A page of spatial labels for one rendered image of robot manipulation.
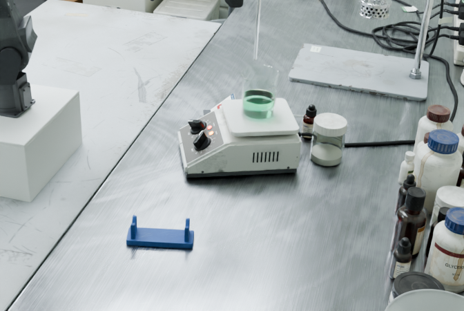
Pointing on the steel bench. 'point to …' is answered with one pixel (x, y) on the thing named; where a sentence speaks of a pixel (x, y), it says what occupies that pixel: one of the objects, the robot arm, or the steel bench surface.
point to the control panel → (197, 135)
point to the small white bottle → (407, 166)
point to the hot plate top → (250, 128)
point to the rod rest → (160, 236)
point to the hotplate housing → (245, 154)
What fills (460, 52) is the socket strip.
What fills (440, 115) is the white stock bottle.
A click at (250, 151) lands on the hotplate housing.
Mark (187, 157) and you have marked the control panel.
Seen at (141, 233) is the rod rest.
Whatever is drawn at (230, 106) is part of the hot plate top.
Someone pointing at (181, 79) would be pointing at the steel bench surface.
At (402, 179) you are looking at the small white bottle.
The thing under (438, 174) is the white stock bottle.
